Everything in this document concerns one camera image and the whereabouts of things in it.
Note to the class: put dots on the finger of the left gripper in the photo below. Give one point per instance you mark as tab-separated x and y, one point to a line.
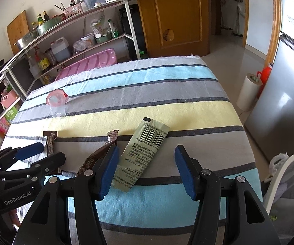
10	155
35	173

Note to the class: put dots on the wooden cutting board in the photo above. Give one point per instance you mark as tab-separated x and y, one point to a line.
17	29

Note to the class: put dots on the steel mixing bowl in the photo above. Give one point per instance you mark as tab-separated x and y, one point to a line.
25	40

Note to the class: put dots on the pale green barcode wrapper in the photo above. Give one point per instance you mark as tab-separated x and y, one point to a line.
139	152

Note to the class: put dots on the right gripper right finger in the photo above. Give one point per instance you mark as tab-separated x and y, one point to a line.
247	221

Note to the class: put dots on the soy sauce bottle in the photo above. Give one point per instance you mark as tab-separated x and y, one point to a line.
41	59

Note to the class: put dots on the pink plastic tray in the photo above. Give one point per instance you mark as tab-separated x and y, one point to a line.
96	61

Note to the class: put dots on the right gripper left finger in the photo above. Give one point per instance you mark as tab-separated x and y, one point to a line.
47	220

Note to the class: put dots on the white plastic jug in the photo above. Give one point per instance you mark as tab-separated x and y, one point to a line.
61	49

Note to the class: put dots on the white paper roll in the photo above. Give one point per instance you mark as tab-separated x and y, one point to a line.
248	92

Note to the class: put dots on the brown chocolate wrapper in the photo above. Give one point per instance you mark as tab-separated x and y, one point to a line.
90	155

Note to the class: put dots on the silver two-door refrigerator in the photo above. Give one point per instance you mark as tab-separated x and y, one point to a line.
271	122

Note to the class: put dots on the person's left hand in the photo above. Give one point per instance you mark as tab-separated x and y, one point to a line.
12	215

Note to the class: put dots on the white metal shelf rack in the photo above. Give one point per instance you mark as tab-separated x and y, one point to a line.
23	86

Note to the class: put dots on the striped tablecloth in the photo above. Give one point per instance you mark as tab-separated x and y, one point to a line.
159	102

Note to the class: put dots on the brown wooden door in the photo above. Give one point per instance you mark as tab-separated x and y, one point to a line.
176	27

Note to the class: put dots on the red plastic container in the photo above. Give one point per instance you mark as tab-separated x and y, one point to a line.
264	76

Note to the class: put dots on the pink utensil basket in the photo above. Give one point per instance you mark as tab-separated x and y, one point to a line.
73	10

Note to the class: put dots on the clear plastic jelly cup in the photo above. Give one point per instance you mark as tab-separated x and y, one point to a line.
57	100

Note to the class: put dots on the white round trash bin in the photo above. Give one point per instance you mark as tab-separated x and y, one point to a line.
278	196

